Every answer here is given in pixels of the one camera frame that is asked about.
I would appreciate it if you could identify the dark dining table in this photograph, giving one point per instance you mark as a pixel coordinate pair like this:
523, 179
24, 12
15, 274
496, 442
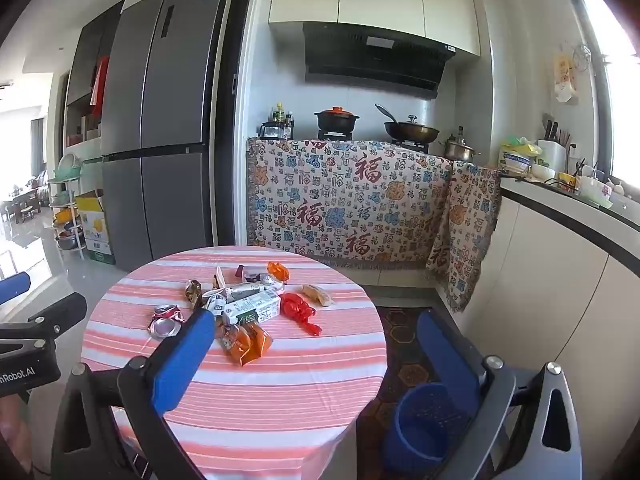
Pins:
20, 205

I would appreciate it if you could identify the wall hanging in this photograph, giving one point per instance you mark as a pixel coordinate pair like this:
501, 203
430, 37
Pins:
565, 80

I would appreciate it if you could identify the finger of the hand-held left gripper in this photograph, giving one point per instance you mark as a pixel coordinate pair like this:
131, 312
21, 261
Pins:
62, 312
14, 287

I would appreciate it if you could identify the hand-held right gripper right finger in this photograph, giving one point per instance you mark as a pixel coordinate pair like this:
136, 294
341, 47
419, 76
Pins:
447, 360

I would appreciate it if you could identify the white utensil holder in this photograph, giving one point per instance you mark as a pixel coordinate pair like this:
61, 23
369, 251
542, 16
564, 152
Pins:
551, 152

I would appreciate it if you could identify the dark shelf cabinet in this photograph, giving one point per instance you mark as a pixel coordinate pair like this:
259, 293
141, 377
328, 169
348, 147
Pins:
87, 75

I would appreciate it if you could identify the black clay pot orange lid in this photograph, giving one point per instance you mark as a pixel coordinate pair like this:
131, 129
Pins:
336, 119

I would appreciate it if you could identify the large printed blanket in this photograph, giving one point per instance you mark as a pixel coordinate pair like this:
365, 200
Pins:
345, 200

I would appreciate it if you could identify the white base cabinet black countertop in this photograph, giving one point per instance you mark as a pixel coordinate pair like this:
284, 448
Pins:
565, 280

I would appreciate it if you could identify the clear plastic box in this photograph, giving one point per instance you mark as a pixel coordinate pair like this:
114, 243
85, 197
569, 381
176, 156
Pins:
256, 275

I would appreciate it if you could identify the white and green milk carton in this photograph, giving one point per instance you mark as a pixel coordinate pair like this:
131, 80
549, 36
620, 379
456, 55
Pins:
255, 309

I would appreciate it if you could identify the green storage rack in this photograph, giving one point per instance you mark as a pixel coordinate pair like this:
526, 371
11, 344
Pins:
67, 200

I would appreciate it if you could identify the black range hood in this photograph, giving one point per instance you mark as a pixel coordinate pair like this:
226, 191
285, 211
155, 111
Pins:
370, 60

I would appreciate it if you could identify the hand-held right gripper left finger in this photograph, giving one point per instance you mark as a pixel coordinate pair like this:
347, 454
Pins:
185, 355

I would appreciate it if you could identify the dark wok with lid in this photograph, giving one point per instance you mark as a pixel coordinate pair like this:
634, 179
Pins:
411, 131

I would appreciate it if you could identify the blue plastic basket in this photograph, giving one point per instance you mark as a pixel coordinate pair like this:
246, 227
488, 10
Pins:
425, 425

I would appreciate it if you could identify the pale yellow wrapped snack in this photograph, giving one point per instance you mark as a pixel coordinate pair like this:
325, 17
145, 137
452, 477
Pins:
317, 295

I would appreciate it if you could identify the orange and white bag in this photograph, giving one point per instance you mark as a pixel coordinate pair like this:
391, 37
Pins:
245, 344

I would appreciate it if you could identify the floral white bowl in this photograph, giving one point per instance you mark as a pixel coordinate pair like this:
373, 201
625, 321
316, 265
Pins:
596, 191

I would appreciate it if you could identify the crushed silver can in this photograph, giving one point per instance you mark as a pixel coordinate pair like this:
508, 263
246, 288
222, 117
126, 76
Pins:
167, 321

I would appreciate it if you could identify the crumpled orange plastic bag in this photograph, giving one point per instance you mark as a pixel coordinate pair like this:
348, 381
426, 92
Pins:
278, 270

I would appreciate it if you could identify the grey refrigerator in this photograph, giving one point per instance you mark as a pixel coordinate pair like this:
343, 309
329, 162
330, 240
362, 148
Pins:
165, 125

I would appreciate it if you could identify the round striped table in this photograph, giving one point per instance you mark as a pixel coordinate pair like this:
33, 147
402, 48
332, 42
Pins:
280, 390

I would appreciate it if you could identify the crumpled red wrapper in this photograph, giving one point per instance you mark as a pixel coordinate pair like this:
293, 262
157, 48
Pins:
297, 310

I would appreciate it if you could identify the yellow plastic bag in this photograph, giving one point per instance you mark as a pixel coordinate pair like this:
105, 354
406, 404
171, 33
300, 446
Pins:
520, 147

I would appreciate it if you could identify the black gas stove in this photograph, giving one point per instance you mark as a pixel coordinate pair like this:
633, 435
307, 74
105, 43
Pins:
410, 145

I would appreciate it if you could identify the yellow cardboard box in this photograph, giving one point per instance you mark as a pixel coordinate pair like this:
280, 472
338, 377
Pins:
97, 230

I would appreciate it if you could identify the steel pot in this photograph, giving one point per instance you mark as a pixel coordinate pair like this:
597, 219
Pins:
460, 150

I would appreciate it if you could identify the red snack packet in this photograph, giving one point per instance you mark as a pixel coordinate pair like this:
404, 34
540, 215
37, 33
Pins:
239, 273

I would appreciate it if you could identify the foil wrapper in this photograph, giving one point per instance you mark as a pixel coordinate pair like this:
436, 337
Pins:
194, 292

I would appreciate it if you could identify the group of seasoning bottles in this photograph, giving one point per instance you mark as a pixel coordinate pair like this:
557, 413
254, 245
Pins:
282, 117

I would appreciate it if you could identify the beige paper wrapper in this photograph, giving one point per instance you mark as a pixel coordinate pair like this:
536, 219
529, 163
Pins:
218, 278

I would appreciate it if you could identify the glass teapot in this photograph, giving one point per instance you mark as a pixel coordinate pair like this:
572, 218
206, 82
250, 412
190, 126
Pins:
271, 131

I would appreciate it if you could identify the crumpled small white carton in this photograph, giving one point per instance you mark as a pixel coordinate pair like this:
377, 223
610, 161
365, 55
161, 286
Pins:
215, 304

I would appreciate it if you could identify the small printed blanket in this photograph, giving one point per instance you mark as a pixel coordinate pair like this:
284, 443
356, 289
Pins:
465, 230

